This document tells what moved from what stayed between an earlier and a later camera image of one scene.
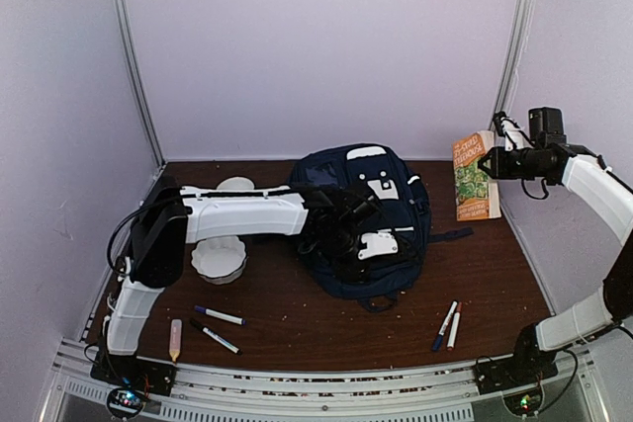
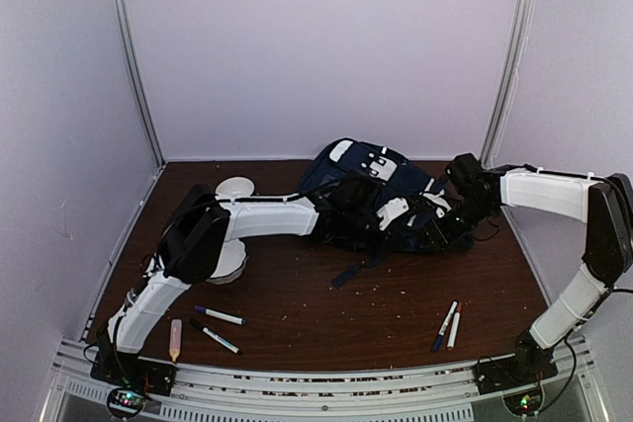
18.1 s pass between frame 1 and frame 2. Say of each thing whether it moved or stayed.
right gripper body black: moved
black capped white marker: stayed
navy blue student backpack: moved
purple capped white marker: stayed
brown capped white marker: stayed
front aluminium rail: stayed
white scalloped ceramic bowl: stayed
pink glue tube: stayed
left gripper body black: moved
